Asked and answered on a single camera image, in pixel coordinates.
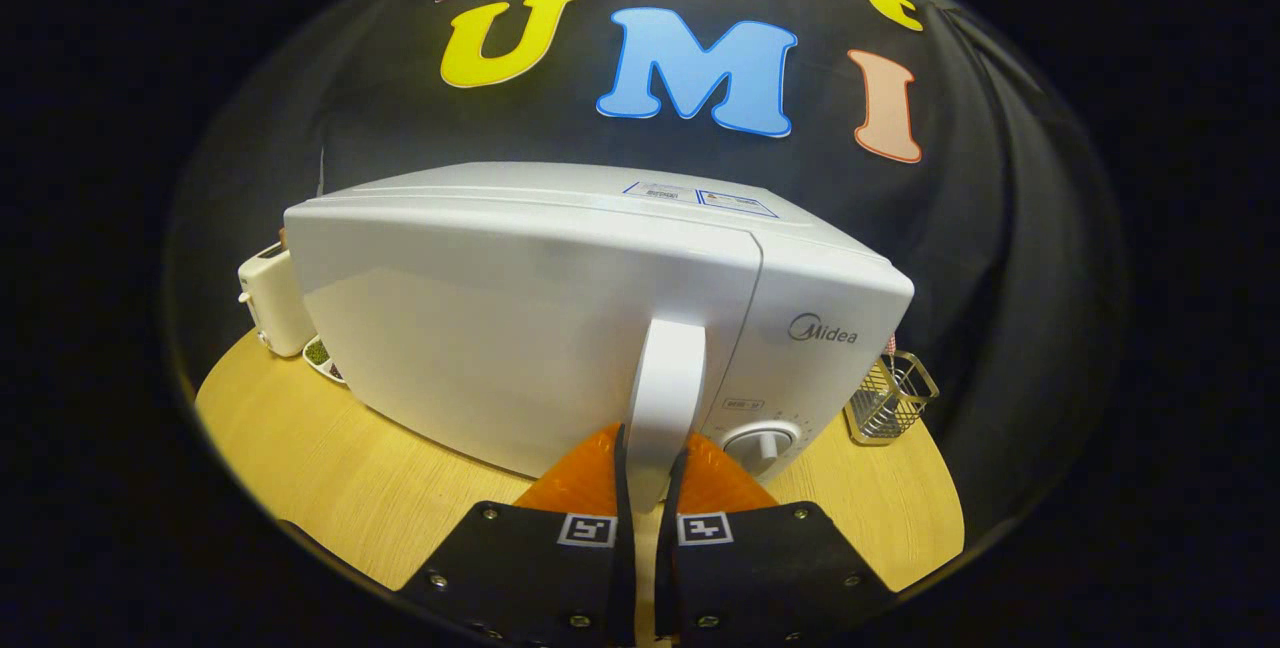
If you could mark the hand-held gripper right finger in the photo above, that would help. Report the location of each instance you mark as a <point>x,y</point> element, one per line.
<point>668,578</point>

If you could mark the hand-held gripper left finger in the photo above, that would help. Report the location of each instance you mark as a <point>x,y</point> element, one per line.
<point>624,578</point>

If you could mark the white microwave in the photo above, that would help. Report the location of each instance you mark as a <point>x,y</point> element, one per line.
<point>500,328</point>

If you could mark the white divided bean plate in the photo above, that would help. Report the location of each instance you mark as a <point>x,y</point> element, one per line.
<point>320,356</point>

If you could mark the cream toaster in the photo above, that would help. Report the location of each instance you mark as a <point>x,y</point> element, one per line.
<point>275,298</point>

